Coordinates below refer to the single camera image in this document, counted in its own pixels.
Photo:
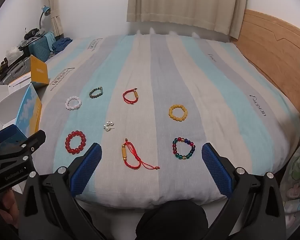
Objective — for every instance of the striped bed blanket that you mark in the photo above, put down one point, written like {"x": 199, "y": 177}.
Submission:
{"x": 160, "y": 75}

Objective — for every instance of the blue clothes pile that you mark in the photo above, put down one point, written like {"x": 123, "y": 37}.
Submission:
{"x": 61, "y": 44}

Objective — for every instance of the wide beige curtain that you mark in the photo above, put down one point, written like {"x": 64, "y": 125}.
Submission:
{"x": 187, "y": 2}

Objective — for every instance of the pearl bead cluster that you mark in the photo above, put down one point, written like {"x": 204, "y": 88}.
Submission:
{"x": 106, "y": 128}

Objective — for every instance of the white box with yellow flap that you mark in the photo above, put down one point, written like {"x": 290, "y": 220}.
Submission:
{"x": 40, "y": 73}

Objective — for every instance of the black bag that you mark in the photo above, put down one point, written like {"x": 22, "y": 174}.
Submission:
{"x": 33, "y": 33}

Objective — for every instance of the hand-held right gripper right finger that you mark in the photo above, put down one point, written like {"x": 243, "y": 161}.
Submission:
{"x": 216, "y": 172}

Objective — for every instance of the silver suitcase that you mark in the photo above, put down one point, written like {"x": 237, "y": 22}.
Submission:
{"x": 15, "y": 71}

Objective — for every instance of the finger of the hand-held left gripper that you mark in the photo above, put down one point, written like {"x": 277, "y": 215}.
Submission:
{"x": 8, "y": 135}
{"x": 35, "y": 141}

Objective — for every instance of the wooden headboard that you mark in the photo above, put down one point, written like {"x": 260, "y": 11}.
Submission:
{"x": 272, "y": 45}

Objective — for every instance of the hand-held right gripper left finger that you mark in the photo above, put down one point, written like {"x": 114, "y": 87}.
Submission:
{"x": 86, "y": 172}

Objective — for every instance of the blue desk lamp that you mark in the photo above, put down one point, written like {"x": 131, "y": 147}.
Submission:
{"x": 46, "y": 10}

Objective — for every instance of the person's left hand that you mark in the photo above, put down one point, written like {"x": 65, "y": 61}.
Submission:
{"x": 7, "y": 202}

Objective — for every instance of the sky print cardboard box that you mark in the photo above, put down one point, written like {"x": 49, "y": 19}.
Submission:
{"x": 27, "y": 110}

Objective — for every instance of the clear plastic bag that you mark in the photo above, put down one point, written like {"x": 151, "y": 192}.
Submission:
{"x": 13, "y": 53}

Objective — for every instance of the pearl earring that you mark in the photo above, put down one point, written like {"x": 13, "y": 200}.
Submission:
{"x": 111, "y": 123}

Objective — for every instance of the narrow beige curtain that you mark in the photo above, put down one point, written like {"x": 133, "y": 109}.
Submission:
{"x": 53, "y": 5}

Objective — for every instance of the floral printed cloth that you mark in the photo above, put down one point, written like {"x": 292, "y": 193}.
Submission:
{"x": 296, "y": 180}

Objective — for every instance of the teal suitcase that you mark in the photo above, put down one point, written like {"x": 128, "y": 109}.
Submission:
{"x": 41, "y": 46}

